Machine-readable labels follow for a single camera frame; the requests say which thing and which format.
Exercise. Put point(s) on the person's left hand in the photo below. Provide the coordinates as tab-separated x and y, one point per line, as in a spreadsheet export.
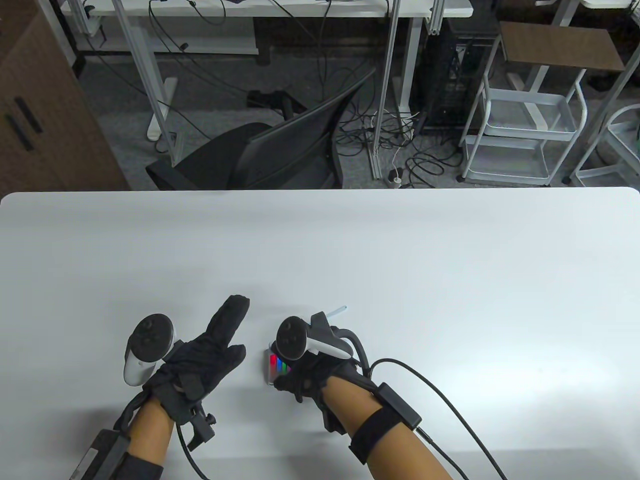
202	357

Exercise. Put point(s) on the person's right hand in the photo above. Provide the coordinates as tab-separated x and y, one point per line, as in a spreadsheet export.
312	375

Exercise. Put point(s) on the black right forearm sensor box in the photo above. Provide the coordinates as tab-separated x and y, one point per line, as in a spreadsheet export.
397	405

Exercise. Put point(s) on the person's left forearm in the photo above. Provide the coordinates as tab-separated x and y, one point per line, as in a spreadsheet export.
150	430

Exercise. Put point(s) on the black left forearm sensor box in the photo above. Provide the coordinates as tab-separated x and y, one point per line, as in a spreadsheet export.
100	455

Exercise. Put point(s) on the person's right forearm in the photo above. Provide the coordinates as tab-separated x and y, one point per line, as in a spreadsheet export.
345	400

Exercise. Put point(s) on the white and black right controller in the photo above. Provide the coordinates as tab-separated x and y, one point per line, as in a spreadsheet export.
291	340

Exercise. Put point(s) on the white and black controller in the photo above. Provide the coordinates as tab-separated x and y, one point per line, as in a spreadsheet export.
136	367
291	340

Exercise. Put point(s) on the white and black left controller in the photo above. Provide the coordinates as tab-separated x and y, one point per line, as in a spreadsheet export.
136	367

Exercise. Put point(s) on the white power strip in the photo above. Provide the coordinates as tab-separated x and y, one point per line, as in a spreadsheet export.
395	179

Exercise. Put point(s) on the black office chair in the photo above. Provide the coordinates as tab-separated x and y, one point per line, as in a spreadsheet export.
285	150

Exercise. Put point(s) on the brown wooden cabinet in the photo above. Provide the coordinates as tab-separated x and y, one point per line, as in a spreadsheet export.
50	125

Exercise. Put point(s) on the white background desk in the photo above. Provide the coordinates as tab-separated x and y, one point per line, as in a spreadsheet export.
210	45

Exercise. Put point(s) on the black computer tower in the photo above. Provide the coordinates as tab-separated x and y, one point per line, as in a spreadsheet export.
450	75

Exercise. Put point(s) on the white three-tier cart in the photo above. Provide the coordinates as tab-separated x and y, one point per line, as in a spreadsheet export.
530	112

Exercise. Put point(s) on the white metal rack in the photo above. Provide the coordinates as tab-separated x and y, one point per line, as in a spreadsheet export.
620	130

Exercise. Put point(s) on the brown top side table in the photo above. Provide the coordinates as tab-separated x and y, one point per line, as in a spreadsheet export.
560	45

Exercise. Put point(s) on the black right wrist mount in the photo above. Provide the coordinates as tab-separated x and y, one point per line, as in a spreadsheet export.
332	422

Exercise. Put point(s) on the black wrist mount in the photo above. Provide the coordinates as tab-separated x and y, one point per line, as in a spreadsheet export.
201	427
332	422

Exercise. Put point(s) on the black left wrist mount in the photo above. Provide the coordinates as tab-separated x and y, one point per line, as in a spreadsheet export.
201	427

